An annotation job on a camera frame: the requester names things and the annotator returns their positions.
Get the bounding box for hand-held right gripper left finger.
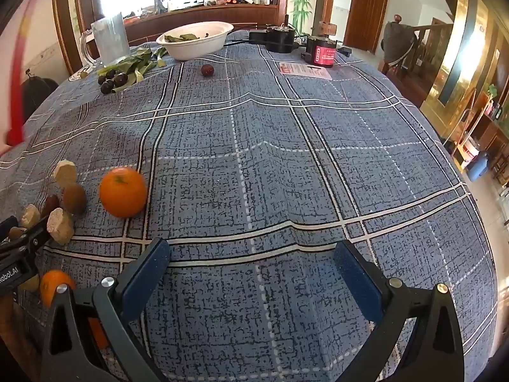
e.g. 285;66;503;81
40;237;171;382

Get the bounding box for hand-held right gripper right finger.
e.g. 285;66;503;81
333;240;466;382

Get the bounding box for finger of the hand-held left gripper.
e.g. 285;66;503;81
0;223;53;256
0;216;20;241

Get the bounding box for brown kiwi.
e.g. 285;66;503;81
61;183;87;216

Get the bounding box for large beige cut chunk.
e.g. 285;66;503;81
53;160;78;188

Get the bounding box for large orange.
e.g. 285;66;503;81
99;167;148;219

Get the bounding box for blue plaid tablecloth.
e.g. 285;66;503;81
0;40;499;382

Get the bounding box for blue bottle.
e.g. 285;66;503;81
466;152;489;183

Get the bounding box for green leafy vegetables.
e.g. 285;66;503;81
96;46;170;85

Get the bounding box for red and white card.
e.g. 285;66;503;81
279;62;332;80

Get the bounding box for black cylinder with red label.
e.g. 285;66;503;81
301;36;352;68

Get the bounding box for white bowl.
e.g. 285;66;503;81
156;21;234;61

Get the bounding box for wooden chair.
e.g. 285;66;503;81
378;14;422;76

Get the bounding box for green leaves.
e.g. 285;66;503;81
164;33;209;44

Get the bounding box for golden panel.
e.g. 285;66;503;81
422;0;509;136

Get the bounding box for black electronic device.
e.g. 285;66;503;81
249;15;303;53

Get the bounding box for wooden door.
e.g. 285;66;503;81
343;0;390;53

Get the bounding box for wooden window counter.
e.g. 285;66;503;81
123;2;281;44

